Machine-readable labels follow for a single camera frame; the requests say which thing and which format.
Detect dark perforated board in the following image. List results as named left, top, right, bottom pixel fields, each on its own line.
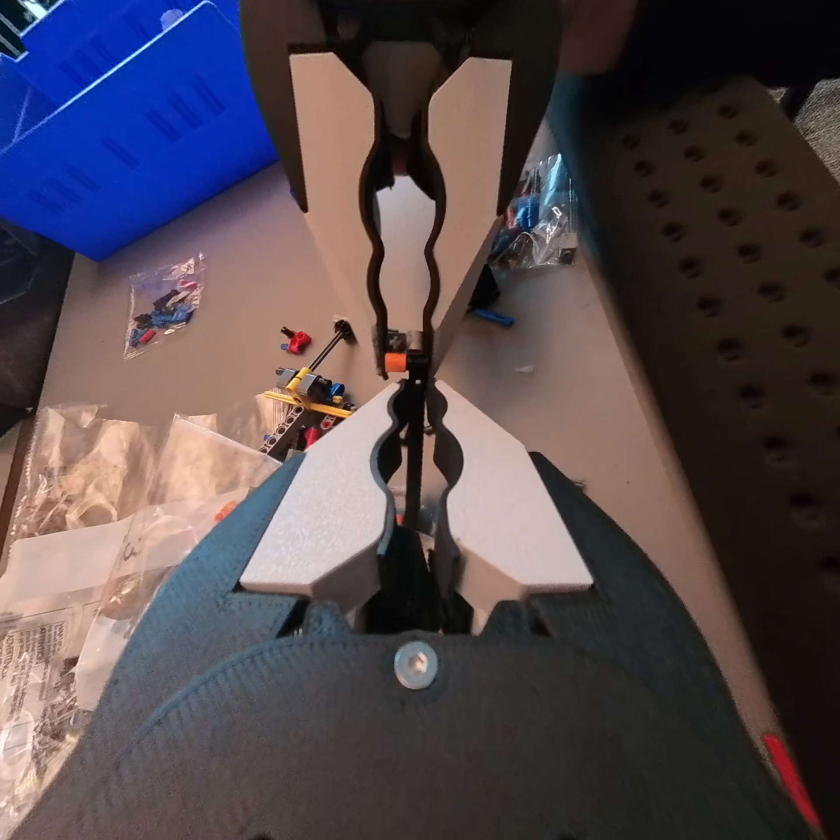
left=548, top=75, right=840, bottom=840

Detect pile of clear plastic bags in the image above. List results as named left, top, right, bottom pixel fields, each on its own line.
left=0, top=400, right=286, bottom=840

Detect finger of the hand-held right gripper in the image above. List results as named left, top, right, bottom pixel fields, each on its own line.
left=289, top=52, right=391, bottom=382
left=420, top=56, right=516, bottom=371

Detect person's right hand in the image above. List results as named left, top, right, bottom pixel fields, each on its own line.
left=563, top=0, right=634, bottom=74

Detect bag red blue lego pieces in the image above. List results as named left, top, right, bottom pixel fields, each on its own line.
left=489, top=154, right=581, bottom=270

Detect small bag blue lego pieces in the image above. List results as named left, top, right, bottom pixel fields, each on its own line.
left=123, top=252, right=206, bottom=361

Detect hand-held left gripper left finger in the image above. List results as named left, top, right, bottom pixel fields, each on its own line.
left=239, top=382, right=403, bottom=634

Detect yellow grey lego assembly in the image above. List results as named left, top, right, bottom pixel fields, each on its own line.
left=259, top=366, right=358, bottom=457

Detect blue plastic bin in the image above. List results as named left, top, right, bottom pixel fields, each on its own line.
left=0, top=0, right=280, bottom=262

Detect long black lego beam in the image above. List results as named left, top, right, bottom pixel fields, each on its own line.
left=402, top=354, right=431, bottom=529

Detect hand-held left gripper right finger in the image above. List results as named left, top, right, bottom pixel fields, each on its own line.
left=427, top=379, right=595, bottom=636

